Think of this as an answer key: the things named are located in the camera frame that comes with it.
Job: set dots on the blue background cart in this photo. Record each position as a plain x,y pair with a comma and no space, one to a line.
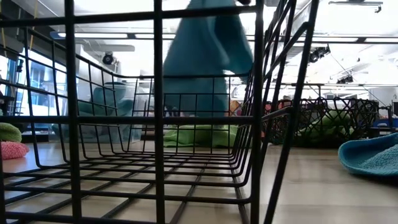
385,123

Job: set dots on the round black ceiling camera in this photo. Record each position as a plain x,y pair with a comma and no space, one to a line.
108,58

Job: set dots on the pink microfiber towel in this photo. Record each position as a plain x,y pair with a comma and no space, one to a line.
12,150

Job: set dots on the teal microfiber towel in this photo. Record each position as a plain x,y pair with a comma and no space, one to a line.
199,56

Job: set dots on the long ceiling light strip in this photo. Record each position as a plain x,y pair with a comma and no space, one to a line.
93,35

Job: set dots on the clear plastic bin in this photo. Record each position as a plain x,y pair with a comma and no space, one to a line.
138,130

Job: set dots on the black ceiling spotlight cluster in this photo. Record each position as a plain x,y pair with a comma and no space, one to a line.
317,55
345,80

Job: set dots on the ceiling track fixture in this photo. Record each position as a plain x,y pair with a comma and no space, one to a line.
354,3

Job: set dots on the colourful wall poster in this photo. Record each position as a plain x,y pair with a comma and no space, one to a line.
234,107

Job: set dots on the black woven round basket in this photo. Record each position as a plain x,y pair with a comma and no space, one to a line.
367,118

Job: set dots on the green microfiber towel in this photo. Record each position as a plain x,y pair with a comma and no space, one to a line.
9,132
203,137
329,124

